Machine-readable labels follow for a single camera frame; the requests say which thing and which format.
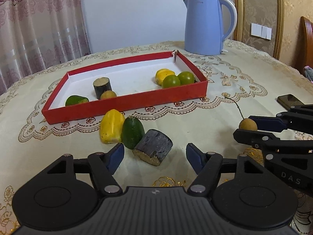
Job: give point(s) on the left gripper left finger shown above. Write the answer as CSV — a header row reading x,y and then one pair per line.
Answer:
x,y
101,166

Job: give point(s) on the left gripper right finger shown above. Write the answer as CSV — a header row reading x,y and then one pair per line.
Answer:
x,y
208,167

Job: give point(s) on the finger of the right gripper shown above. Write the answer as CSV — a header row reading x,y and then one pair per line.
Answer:
x,y
298,118
269,142

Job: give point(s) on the tan longan fruit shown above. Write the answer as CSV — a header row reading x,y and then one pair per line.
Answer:
x,y
108,94
245,123

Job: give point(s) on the yellow starfruit piece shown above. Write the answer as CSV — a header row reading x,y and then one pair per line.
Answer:
x,y
162,74
111,127

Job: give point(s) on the dark green avocado-like fruit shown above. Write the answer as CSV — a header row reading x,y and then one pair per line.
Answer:
x,y
132,132

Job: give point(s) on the dark sugarcane chunk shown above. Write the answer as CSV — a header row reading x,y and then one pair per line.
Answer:
x,y
101,85
153,147

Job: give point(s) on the green cucumber chunk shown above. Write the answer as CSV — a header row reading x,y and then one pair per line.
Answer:
x,y
75,100

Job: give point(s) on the green round tomato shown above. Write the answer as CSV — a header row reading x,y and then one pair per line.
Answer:
x,y
171,81
186,78

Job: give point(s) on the dark smartphone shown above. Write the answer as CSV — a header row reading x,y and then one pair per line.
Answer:
x,y
288,100

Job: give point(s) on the cream embroidered tablecloth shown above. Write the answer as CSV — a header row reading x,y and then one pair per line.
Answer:
x,y
242,82

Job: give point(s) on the wooden chair back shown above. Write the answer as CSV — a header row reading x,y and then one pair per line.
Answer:
x,y
305,53

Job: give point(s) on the red shallow box tray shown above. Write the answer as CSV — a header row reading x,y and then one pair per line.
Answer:
x,y
132,79

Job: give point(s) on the blue electric kettle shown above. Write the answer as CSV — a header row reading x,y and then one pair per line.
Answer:
x,y
204,29

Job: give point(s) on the pink floral curtain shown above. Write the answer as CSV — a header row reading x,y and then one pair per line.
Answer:
x,y
38,34

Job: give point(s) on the white wall switch panel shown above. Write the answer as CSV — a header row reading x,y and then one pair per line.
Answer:
x,y
261,31

